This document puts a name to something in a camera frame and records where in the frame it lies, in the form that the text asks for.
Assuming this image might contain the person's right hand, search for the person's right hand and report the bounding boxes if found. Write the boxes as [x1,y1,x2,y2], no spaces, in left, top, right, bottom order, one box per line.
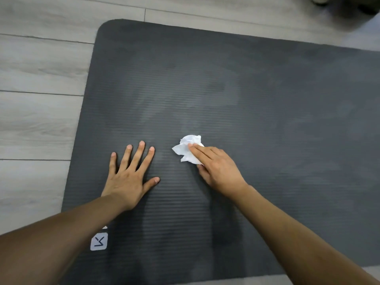
[188,142,249,199]

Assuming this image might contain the person's left hand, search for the person's left hand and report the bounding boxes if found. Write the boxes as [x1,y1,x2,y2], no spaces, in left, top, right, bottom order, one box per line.
[101,141,161,212]

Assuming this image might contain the white wipe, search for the white wipe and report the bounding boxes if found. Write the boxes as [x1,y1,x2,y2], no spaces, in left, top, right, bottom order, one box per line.
[171,134,205,166]

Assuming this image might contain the dark grey yoga mat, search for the dark grey yoga mat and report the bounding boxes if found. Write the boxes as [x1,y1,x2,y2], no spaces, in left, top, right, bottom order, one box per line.
[59,19,380,285]

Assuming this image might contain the person's right forearm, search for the person's right forearm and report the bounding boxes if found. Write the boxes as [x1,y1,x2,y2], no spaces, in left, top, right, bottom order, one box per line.
[231,184,380,285]

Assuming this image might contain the person's left forearm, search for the person's left forearm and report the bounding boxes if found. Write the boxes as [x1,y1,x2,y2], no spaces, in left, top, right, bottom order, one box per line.
[0,194,129,285]

